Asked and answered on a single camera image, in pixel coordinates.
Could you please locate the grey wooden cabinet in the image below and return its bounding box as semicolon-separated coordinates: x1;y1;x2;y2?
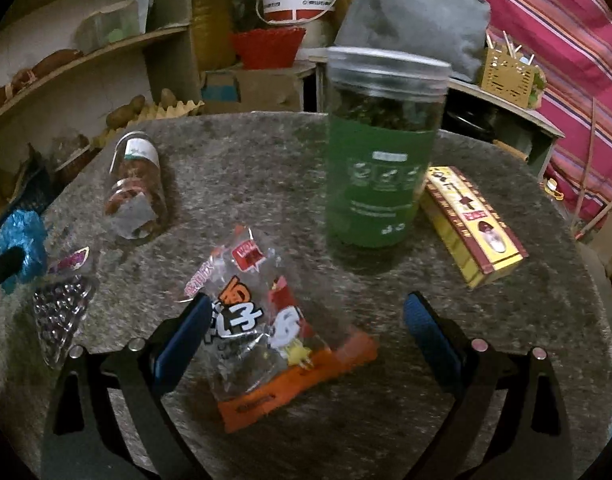
322;47;562;177

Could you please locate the large cooking oil bottle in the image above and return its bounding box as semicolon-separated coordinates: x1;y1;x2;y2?
190;0;236;72

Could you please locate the green-labelled clear jar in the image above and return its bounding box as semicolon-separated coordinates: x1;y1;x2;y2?
327;47;452;248

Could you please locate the wooden curved shelf unit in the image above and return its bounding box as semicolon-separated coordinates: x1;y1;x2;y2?
0;0;202;162

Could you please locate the small clear spice bottle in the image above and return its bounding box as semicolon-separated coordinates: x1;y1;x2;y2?
103;130;167;240

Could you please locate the blue plastic bag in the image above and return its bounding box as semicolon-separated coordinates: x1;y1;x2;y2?
0;209;48;294

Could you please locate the striped red curtain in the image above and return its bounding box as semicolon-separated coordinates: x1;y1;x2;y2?
485;0;612;221

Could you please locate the white plastic bucket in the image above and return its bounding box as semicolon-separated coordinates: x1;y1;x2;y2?
256;0;338;49

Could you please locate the grey fabric cover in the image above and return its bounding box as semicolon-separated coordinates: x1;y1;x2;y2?
334;0;492;82

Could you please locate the yellow-labelled oil bottle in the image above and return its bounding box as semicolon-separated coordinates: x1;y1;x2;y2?
542;178;564;202

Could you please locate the orange cartoon snack bag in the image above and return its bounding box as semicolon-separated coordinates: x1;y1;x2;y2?
178;224;378;434

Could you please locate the clear bubble blister tray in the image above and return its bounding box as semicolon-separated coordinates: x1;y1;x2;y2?
32;274;97;370

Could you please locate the red plastic basket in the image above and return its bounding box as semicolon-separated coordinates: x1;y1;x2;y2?
230;27;306;70

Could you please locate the yellow red cardboard box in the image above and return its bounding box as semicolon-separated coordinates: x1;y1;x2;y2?
420;166;528;289

